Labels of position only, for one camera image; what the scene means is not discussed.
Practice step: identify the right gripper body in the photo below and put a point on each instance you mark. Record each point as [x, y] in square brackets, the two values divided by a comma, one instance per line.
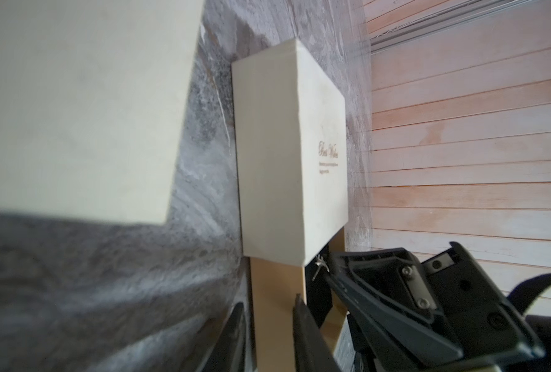
[470, 323]

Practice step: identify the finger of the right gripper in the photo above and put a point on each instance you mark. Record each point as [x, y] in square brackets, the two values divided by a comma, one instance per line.
[401, 319]

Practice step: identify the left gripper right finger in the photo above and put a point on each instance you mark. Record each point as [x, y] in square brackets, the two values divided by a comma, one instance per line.
[311, 351]

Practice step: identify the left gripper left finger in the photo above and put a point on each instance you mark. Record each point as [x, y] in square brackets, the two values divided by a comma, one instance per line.
[229, 352]

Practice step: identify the large cream jewelry box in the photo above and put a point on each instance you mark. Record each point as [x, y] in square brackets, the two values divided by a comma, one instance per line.
[290, 129]

